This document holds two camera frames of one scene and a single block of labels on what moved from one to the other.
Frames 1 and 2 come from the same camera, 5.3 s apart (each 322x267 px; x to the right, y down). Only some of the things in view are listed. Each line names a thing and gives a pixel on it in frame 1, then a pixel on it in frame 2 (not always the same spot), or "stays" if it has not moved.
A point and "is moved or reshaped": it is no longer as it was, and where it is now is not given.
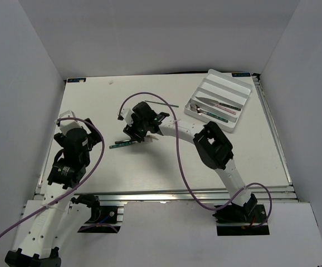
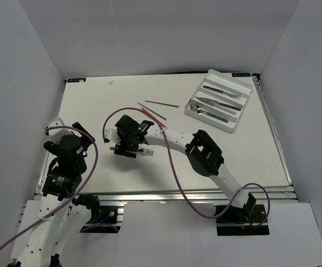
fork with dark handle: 147,139 is moved or reshaped
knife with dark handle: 214,102 stays
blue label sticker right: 240,74 stays
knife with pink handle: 221,108 stays
